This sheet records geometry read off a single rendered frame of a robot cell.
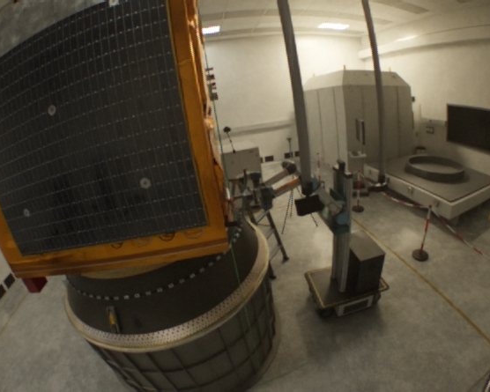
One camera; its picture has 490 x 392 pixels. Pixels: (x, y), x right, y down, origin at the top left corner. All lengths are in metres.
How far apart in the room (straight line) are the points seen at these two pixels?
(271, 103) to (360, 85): 3.83
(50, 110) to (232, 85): 8.50
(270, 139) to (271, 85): 2.17
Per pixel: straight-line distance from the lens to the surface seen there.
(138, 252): 1.37
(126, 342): 1.84
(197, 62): 1.16
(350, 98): 7.18
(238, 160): 5.48
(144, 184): 1.14
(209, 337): 1.85
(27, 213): 1.58
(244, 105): 9.45
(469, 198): 5.74
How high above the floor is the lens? 2.48
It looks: 21 degrees down
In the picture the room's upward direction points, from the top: 9 degrees counter-clockwise
